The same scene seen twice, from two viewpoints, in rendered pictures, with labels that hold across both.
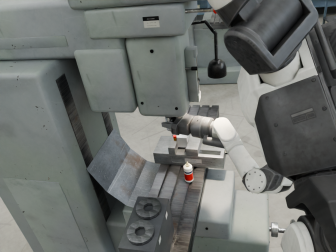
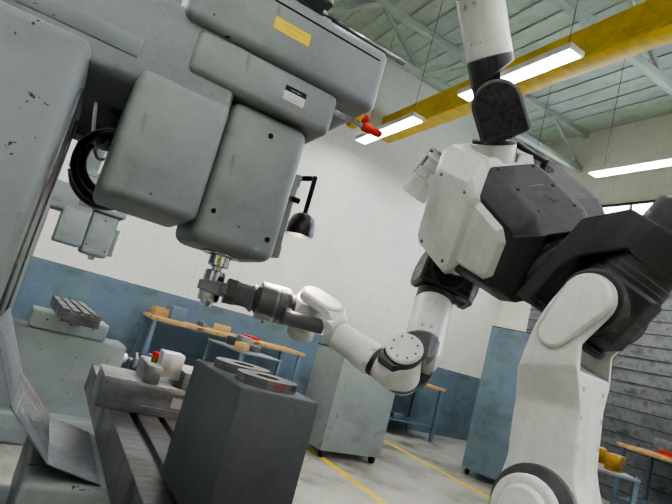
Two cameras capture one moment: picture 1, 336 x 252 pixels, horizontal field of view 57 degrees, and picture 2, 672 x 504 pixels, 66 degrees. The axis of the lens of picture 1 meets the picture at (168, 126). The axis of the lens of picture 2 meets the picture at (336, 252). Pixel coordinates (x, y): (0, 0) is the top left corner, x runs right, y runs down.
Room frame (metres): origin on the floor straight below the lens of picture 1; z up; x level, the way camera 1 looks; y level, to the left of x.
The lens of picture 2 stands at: (0.08, 0.66, 1.19)
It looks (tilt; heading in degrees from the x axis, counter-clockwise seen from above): 9 degrees up; 314
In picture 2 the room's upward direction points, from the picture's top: 15 degrees clockwise
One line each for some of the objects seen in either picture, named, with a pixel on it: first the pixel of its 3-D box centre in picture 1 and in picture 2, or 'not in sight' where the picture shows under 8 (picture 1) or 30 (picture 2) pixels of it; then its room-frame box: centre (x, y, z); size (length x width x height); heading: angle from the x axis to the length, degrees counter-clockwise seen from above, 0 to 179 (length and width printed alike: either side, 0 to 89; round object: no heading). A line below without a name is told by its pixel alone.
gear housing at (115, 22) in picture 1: (144, 12); (250, 99); (1.10, 0.02, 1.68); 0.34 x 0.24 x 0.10; 71
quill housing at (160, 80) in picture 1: (162, 69); (239, 187); (1.09, -0.01, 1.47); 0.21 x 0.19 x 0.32; 161
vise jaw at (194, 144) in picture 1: (194, 143); (188, 377); (1.22, -0.12, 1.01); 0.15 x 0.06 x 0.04; 160
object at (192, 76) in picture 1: (192, 75); (280, 214); (1.05, -0.12, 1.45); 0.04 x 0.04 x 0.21; 71
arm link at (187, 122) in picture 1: (190, 126); (250, 298); (1.04, -0.09, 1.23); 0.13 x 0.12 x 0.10; 147
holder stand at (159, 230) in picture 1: (149, 237); (236, 436); (0.70, 0.12, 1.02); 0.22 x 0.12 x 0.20; 163
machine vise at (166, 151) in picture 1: (190, 148); (174, 389); (1.23, -0.09, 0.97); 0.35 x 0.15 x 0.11; 70
